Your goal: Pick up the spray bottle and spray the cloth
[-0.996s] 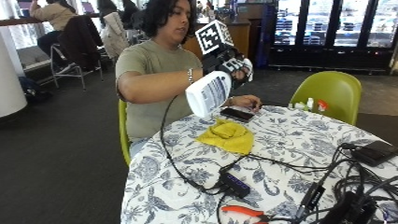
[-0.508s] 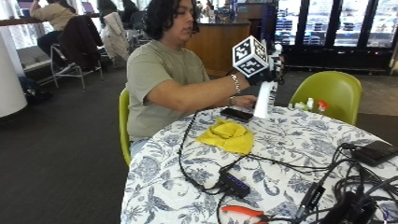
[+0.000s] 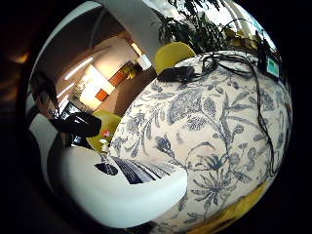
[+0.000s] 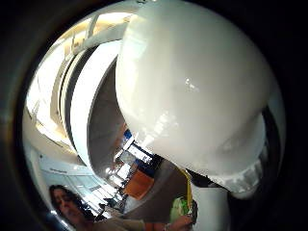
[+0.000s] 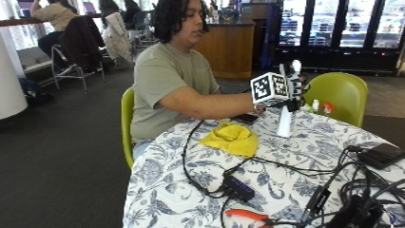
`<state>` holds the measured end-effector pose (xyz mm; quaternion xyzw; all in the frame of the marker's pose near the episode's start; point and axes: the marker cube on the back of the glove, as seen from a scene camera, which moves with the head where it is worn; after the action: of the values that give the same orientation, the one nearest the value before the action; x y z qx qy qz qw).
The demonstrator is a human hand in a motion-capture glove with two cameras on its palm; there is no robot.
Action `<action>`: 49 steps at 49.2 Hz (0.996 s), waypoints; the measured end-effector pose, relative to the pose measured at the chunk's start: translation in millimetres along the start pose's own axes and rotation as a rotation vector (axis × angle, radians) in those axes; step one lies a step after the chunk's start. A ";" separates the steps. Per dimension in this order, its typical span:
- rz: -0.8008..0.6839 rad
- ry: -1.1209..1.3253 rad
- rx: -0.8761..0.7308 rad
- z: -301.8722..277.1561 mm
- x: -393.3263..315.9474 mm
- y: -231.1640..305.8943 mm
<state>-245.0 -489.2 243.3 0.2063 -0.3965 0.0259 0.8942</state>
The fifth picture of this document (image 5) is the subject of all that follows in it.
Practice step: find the white tall bottle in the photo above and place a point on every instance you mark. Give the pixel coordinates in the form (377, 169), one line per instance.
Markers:
(283, 125)

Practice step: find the small white bottle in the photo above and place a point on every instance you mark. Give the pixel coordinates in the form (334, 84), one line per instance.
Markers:
(314, 106)

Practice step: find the white cube with black markers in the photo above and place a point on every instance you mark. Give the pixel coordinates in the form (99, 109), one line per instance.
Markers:
(269, 88)

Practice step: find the green plastic chair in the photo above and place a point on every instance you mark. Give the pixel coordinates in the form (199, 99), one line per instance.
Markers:
(337, 95)
(126, 123)

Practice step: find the small red capped bottle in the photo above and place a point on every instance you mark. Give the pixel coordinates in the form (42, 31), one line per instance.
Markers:
(327, 108)

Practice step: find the black phone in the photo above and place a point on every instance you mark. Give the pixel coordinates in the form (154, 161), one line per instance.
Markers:
(245, 118)

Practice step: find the glass door display fridge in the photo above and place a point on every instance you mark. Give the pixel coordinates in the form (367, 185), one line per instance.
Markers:
(337, 31)

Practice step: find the wooden counter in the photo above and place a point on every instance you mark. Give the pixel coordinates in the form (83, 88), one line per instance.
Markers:
(227, 49)

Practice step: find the blue floral white tablecloth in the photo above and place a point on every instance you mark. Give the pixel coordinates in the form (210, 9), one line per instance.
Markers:
(290, 152)

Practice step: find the yellow cloth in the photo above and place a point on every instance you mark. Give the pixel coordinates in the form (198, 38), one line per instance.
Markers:
(230, 139)

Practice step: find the black flat box device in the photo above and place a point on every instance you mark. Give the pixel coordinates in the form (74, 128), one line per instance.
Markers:
(381, 155)

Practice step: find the the person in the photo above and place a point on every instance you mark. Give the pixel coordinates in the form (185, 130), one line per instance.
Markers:
(171, 79)

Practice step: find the black usb hub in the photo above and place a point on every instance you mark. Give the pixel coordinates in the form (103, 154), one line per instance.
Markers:
(238, 187)

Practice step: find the white coat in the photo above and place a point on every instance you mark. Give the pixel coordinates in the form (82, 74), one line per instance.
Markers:
(117, 38)

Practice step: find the dark jacket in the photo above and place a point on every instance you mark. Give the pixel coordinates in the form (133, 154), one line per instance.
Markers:
(79, 41)

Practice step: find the dark backpack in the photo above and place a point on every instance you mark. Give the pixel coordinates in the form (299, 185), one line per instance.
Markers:
(35, 91)

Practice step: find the white round column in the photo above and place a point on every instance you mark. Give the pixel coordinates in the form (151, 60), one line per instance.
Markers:
(10, 82)

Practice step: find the wooden bar ledge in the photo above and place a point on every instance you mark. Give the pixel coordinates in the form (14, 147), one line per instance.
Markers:
(18, 21)

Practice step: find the metal frame chair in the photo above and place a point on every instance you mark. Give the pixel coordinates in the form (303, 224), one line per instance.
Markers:
(79, 74)

